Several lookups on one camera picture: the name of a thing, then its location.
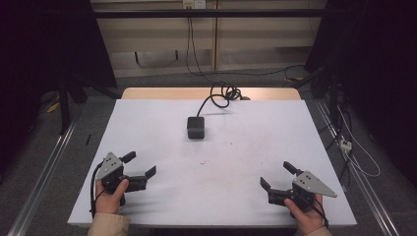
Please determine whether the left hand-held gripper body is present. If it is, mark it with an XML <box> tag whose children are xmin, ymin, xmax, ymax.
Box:
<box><xmin>95</xmin><ymin>151</ymin><xmax>148</xmax><ymax>207</ymax></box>

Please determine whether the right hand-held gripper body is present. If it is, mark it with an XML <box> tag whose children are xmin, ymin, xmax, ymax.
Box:
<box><xmin>267</xmin><ymin>170</ymin><xmax>338</xmax><ymax>219</ymax></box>

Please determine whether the person's left hand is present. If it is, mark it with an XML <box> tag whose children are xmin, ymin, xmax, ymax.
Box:
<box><xmin>94</xmin><ymin>178</ymin><xmax>130</xmax><ymax>215</ymax></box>

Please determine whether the person's right hand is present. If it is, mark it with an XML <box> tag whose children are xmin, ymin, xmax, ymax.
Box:
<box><xmin>283</xmin><ymin>193</ymin><xmax>328</xmax><ymax>236</ymax></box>

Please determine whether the white power strip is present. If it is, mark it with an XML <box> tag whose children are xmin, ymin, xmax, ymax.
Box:
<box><xmin>338</xmin><ymin>138</ymin><xmax>354</xmax><ymax>153</ymax></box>

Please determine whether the white board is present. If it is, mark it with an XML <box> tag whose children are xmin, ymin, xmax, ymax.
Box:
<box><xmin>67</xmin><ymin>98</ymin><xmax>358</xmax><ymax>229</ymax></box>

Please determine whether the black power adapter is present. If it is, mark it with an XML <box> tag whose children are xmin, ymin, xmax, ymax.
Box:
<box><xmin>186</xmin><ymin>116</ymin><xmax>206</xmax><ymax>141</ymax></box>

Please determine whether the light wooden table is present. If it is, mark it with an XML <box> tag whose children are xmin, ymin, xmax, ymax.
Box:
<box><xmin>121</xmin><ymin>87</ymin><xmax>302</xmax><ymax>101</ymax></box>

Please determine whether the black metal stand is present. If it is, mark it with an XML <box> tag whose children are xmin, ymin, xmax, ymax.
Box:
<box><xmin>291</xmin><ymin>58</ymin><xmax>342</xmax><ymax>136</ymax></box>

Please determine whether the black curtain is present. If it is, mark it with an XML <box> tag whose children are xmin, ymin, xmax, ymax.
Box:
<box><xmin>304</xmin><ymin>0</ymin><xmax>417</xmax><ymax>188</ymax></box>
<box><xmin>0</xmin><ymin>0</ymin><xmax>118</xmax><ymax>175</ymax></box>

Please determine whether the black horizontal bar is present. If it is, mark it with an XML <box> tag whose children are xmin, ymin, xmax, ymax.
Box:
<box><xmin>92</xmin><ymin>8</ymin><xmax>328</xmax><ymax>20</ymax></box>

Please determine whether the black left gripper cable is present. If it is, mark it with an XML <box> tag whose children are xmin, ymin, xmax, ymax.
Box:
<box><xmin>89</xmin><ymin>161</ymin><xmax>106</xmax><ymax>220</ymax></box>

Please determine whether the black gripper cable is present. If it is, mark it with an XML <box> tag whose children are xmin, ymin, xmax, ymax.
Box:
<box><xmin>309</xmin><ymin>196</ymin><xmax>329</xmax><ymax>229</ymax></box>
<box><xmin>89</xmin><ymin>161</ymin><xmax>106</xmax><ymax>220</ymax></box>

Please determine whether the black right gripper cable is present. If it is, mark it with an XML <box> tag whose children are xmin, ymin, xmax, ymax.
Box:
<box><xmin>309</xmin><ymin>196</ymin><xmax>329</xmax><ymax>229</ymax></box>

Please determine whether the aluminium floor rail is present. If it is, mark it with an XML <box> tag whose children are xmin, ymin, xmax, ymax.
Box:
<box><xmin>314</xmin><ymin>97</ymin><xmax>400</xmax><ymax>236</ymax></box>
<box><xmin>7</xmin><ymin>120</ymin><xmax>79</xmax><ymax>236</ymax></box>

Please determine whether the white cable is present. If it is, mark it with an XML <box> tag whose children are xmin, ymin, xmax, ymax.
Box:
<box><xmin>336</xmin><ymin>105</ymin><xmax>382</xmax><ymax>179</ymax></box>

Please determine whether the black adapter cable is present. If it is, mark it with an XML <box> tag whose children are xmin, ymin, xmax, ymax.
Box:
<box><xmin>196</xmin><ymin>82</ymin><xmax>252</xmax><ymax>118</ymax></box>

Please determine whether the black hanging wall cable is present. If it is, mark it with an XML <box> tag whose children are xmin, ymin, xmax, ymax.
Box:
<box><xmin>185</xmin><ymin>17</ymin><xmax>307</xmax><ymax>87</ymax></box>

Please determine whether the white wall socket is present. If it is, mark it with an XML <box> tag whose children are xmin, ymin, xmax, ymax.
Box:
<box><xmin>182</xmin><ymin>0</ymin><xmax>208</xmax><ymax>10</ymax></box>

